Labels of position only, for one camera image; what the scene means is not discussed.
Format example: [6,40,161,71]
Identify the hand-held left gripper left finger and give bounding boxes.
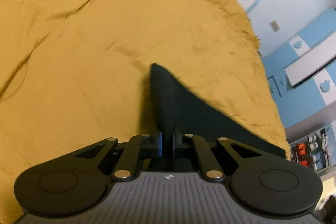
[71,133,164,183]

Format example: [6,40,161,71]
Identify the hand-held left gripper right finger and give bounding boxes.
[172,132,263,183]

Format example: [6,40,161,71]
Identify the black pants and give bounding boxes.
[148,63,287,172]

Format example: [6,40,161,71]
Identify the blue nightstand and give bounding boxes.
[267,75,282,96]

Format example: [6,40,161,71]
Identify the yellow quilt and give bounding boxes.
[0,0,290,224]

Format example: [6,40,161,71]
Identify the storage rack with bottles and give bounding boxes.
[289,127,336,174]

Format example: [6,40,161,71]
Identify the blue wardrobe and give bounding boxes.
[262,7,336,130]

